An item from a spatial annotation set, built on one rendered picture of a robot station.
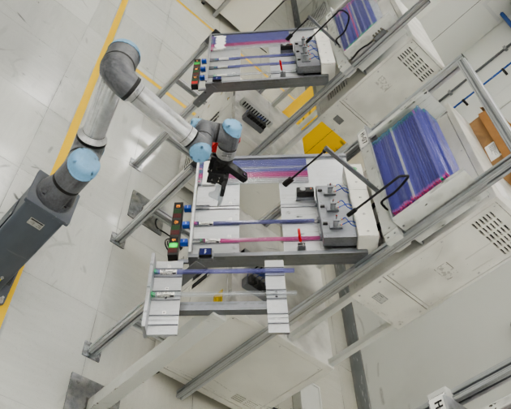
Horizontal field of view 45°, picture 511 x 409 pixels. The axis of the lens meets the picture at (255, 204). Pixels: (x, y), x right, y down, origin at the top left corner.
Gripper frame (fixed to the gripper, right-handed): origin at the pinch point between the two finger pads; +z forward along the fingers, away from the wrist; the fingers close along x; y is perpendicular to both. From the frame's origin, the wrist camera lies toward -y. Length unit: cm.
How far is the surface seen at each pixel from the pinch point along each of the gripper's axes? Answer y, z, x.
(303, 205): -37.9, 4.9, -10.7
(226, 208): -5.5, 13.3, -9.8
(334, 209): -47.4, -4.7, 1.0
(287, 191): -31.7, 6.5, -21.5
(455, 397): -69, -17, 95
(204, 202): 3.9, 16.0, -15.0
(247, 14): -38, 96, -449
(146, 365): 18, 45, 53
